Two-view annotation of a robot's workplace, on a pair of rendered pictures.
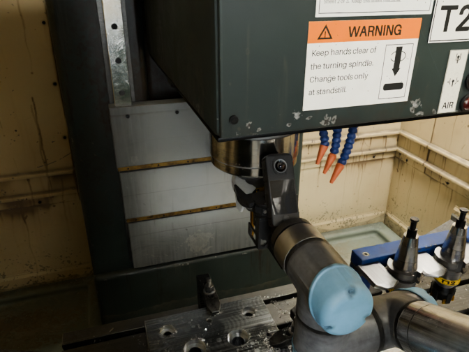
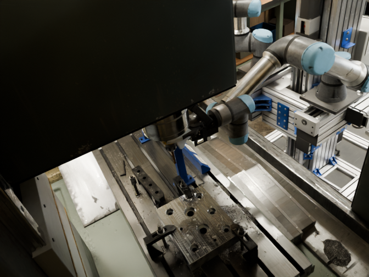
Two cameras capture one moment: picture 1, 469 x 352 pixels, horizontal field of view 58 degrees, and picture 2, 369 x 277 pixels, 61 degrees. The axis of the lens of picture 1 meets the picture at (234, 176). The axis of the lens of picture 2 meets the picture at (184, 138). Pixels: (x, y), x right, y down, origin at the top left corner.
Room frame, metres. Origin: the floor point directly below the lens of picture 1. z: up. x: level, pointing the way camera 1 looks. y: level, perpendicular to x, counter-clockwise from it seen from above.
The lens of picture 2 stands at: (0.73, 0.79, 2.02)
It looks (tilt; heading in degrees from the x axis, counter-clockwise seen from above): 39 degrees down; 265
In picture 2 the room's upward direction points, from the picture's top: 11 degrees counter-clockwise
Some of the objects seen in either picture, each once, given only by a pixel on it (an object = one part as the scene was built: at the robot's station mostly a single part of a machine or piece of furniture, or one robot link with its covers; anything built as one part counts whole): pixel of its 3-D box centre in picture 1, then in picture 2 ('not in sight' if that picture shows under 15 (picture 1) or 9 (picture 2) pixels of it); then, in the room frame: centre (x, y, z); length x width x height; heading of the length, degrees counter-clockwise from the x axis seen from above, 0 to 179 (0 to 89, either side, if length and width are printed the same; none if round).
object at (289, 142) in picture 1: (254, 128); (162, 111); (0.71, -0.03, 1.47); 0.16 x 0.16 x 0.12
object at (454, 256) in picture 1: (456, 240); not in sight; (0.68, -0.43, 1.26); 0.04 x 0.04 x 0.07
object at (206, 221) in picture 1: (201, 183); (64, 239); (1.13, 0.10, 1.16); 0.48 x 0.05 x 0.51; 108
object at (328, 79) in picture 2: not in sight; (336, 66); (-0.19, -0.46, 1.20); 0.13 x 0.12 x 0.14; 108
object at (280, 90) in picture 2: not in sight; (297, 109); (-0.15, -0.72, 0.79); 0.36 x 0.27 x 0.85; 113
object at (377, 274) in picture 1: (378, 276); not in sight; (0.63, -0.27, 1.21); 0.07 x 0.05 x 0.01; 18
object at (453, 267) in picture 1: (450, 260); not in sight; (0.68, -0.43, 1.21); 0.06 x 0.06 x 0.03
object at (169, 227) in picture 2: (209, 300); (161, 238); (0.83, 0.07, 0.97); 0.13 x 0.03 x 0.15; 18
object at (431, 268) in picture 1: (427, 265); not in sight; (0.66, -0.37, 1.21); 0.07 x 0.05 x 0.01; 18
